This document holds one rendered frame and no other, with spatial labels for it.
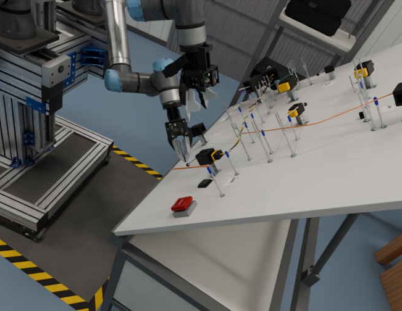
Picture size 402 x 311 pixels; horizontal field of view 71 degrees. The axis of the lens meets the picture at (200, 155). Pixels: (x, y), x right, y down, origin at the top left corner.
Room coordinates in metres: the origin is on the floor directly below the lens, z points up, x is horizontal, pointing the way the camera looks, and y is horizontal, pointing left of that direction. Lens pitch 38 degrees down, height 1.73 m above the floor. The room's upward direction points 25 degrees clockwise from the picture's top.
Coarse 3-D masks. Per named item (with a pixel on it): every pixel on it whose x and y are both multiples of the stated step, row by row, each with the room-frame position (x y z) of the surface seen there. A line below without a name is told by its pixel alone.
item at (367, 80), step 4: (368, 60) 1.12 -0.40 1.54; (364, 64) 1.09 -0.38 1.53; (368, 64) 1.08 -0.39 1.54; (372, 64) 1.11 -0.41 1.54; (360, 68) 1.08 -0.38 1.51; (368, 68) 1.07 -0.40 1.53; (372, 68) 1.10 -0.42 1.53; (368, 72) 1.06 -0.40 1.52; (368, 76) 1.06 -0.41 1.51; (364, 80) 1.09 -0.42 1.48; (368, 80) 1.10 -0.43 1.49; (368, 84) 1.10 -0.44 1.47; (372, 84) 1.09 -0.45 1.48; (368, 88) 1.08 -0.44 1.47
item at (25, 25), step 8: (0, 8) 0.88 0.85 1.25; (0, 16) 0.87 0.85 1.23; (8, 16) 0.88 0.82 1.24; (16, 16) 0.90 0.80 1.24; (24, 16) 0.92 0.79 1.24; (0, 24) 0.87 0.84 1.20; (8, 24) 0.88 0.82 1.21; (16, 24) 0.90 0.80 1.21; (24, 24) 0.91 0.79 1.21; (32, 24) 0.95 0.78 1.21; (0, 32) 0.86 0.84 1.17; (8, 32) 0.87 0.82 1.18; (16, 32) 0.89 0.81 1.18; (24, 32) 0.91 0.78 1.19; (32, 32) 0.94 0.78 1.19
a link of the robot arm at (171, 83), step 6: (156, 60) 0.89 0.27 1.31; (162, 60) 0.89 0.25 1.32; (168, 60) 0.90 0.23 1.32; (156, 66) 0.88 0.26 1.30; (162, 66) 0.88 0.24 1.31; (156, 72) 0.87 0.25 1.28; (156, 78) 0.87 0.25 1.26; (162, 78) 0.86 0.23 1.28; (168, 78) 0.87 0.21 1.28; (174, 78) 0.88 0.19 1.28; (156, 84) 0.88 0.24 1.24; (162, 84) 0.85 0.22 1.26; (168, 84) 0.86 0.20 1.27; (174, 84) 0.87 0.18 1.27; (162, 90) 0.84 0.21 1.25
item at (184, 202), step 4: (188, 196) 0.57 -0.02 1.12; (180, 200) 0.56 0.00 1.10; (184, 200) 0.55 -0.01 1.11; (188, 200) 0.55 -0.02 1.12; (176, 204) 0.54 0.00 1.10; (180, 204) 0.53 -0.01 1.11; (184, 204) 0.53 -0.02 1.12; (188, 204) 0.54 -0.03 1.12; (172, 208) 0.52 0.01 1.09; (176, 208) 0.52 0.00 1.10; (180, 208) 0.52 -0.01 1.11; (184, 208) 0.52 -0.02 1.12
